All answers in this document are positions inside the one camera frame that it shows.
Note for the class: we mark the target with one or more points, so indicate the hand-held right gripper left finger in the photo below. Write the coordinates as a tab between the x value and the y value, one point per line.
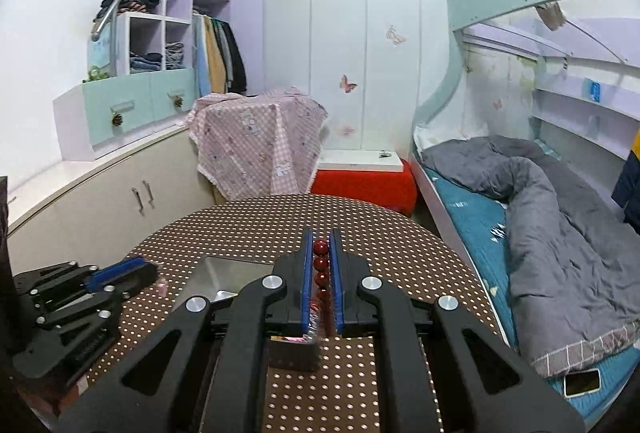
306	283

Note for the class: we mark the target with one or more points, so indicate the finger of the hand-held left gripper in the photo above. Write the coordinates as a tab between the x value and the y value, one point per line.
140	278
115	270

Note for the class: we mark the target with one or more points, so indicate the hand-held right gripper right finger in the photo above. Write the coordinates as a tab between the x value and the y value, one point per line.
336	283

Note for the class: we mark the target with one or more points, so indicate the red candied fruit skewer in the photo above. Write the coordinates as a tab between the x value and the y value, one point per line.
321	263

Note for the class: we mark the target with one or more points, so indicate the grey metal box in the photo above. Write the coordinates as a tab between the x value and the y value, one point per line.
225	278

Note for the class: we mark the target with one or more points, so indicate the small pink charm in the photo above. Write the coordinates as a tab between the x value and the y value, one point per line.
163	289

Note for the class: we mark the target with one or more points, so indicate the cream cabinet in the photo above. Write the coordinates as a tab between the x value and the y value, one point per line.
75	213

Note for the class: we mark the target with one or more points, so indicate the brown polka-dot tablecloth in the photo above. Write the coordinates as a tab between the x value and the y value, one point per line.
250	223

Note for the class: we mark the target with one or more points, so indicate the red ottoman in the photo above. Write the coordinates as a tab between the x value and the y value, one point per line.
365	190

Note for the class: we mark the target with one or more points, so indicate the white board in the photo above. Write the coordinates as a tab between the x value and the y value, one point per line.
360	160

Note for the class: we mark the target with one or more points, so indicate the pinecone drawer knob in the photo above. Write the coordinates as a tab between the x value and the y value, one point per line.
118	120
178	102

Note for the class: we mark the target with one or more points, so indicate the blue bed sheet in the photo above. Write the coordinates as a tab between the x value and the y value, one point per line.
475	223

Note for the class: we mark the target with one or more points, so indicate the pink checked cloth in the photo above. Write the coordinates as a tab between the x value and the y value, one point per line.
250	138

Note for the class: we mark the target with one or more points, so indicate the teal drawer unit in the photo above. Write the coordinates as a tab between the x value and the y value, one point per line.
140	103

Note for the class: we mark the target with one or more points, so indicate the green plant ornament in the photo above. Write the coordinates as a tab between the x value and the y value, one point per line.
96	74

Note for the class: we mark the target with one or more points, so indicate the red butterfly sticker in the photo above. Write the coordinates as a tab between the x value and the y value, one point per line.
348	84

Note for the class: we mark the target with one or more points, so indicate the folded jeans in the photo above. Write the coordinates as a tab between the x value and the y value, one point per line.
145	63
175	55

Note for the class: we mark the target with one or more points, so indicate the grey duvet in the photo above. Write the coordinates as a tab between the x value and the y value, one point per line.
550	238

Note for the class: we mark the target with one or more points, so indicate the hanging clothes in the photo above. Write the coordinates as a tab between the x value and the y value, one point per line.
220	55

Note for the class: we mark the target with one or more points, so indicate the white wardrobe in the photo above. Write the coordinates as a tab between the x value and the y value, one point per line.
350	38

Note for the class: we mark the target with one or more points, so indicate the beige butterfly sticker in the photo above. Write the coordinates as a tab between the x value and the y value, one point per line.
395	34

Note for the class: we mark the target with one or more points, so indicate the smartphone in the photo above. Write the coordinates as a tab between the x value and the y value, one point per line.
581	382

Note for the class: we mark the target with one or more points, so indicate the dark folded clothes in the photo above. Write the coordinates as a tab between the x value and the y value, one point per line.
130	2

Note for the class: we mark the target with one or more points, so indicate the blue yellow jacket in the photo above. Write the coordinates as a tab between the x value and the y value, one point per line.
630	183

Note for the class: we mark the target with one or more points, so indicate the small blue packet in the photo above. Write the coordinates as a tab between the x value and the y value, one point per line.
595	90

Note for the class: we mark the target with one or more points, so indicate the beige hanging pouch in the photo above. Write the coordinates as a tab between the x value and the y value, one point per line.
551	15

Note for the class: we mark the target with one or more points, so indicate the thin metal rod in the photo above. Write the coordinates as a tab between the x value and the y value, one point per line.
595	40

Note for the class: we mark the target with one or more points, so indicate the lavender wall shelves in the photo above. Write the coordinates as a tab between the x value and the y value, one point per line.
575	113

